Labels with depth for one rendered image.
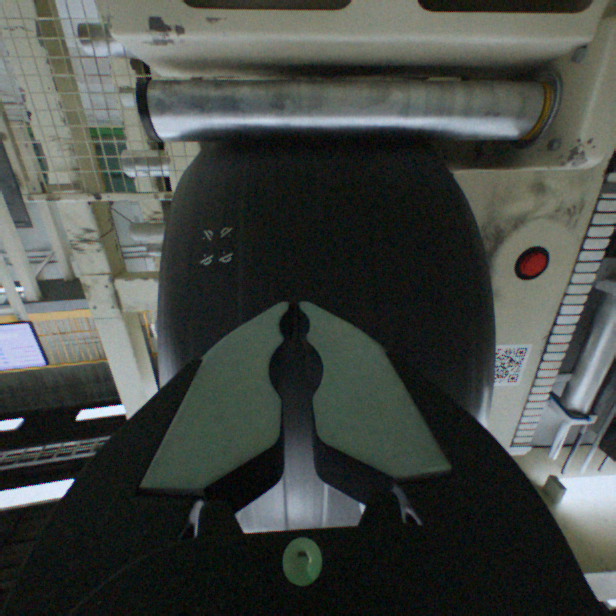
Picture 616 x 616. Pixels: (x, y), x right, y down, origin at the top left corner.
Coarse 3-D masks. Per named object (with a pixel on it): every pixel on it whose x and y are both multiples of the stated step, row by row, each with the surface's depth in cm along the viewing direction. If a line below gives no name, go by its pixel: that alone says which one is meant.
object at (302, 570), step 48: (240, 528) 5; (336, 528) 5; (384, 528) 5; (432, 528) 5; (144, 576) 4; (192, 576) 4; (240, 576) 4; (288, 576) 4; (336, 576) 4; (384, 576) 4; (432, 576) 4; (480, 576) 4
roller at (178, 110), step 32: (160, 96) 24; (192, 96) 24; (224, 96) 24; (256, 96) 24; (288, 96) 24; (320, 96) 24; (352, 96) 24; (384, 96) 25; (416, 96) 25; (448, 96) 25; (480, 96) 25; (512, 96) 25; (544, 96) 26; (160, 128) 25; (192, 128) 25; (224, 128) 25; (256, 128) 25; (288, 128) 25; (320, 128) 26; (352, 128) 26; (384, 128) 26; (416, 128) 26; (448, 128) 26; (480, 128) 26; (512, 128) 26
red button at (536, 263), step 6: (534, 252) 39; (528, 258) 39; (534, 258) 38; (540, 258) 38; (522, 264) 39; (528, 264) 39; (534, 264) 39; (540, 264) 39; (522, 270) 39; (528, 270) 39; (534, 270) 39; (540, 270) 39
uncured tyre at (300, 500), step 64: (192, 192) 25; (256, 192) 24; (320, 192) 24; (384, 192) 24; (448, 192) 25; (192, 256) 23; (256, 256) 22; (320, 256) 22; (384, 256) 22; (448, 256) 23; (192, 320) 22; (384, 320) 22; (448, 320) 22; (448, 384) 22; (256, 512) 25; (320, 512) 26
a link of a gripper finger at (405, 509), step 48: (432, 384) 8; (432, 432) 7; (480, 432) 7; (432, 480) 6; (480, 480) 6; (528, 480) 6; (480, 528) 5; (528, 528) 5; (528, 576) 5; (576, 576) 5
